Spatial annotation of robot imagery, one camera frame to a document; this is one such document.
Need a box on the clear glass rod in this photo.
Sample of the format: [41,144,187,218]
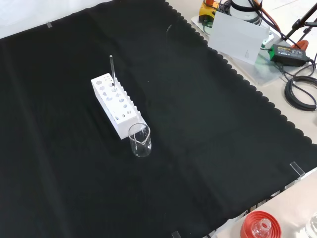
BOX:
[109,55,118,90]

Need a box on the white test tube rack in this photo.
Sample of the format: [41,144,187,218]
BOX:
[90,73,146,140]

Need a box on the small clear glass beaker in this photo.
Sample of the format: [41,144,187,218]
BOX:
[128,122,152,158]

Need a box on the black cloth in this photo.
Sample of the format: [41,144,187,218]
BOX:
[0,0,317,238]

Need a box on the pale board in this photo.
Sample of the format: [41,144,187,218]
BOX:
[209,11,270,65]

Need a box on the yellow stop button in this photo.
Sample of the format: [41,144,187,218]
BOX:
[199,0,220,23]

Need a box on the black power adapter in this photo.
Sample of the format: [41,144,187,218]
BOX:
[269,44,311,67]

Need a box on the clear glass flask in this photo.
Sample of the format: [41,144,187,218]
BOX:
[251,218,272,238]

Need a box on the orange clamp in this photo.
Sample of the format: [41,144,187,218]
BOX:
[291,39,309,50]

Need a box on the black tripod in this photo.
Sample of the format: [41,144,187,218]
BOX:
[284,2,317,43]

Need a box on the clear glass ware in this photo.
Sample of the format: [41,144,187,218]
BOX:
[305,214,317,238]

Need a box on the pale metal base plate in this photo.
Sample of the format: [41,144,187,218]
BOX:
[190,14,289,87]

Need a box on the coiled black cable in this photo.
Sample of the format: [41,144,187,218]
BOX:
[284,76,317,112]

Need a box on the thin black adapter cable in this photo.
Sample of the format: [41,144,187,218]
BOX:
[276,57,317,82]

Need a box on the orange cable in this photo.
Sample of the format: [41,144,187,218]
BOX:
[257,0,282,33]

